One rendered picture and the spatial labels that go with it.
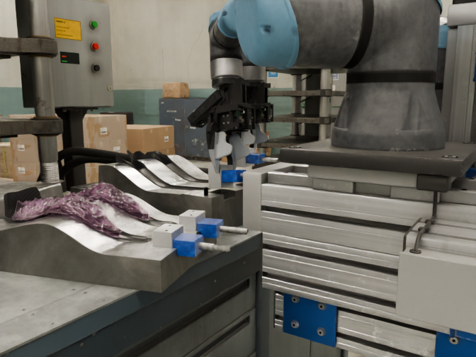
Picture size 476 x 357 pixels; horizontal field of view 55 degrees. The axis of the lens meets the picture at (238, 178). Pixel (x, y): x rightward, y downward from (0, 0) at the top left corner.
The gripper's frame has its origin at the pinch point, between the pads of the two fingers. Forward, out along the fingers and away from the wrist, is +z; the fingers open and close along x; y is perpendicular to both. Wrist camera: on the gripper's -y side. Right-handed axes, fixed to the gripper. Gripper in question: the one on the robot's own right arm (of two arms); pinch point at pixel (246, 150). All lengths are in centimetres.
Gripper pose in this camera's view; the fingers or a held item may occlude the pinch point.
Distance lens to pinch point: 135.8
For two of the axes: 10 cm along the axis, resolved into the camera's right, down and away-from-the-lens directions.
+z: 0.0, 9.8, 1.7
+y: 8.3, 1.0, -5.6
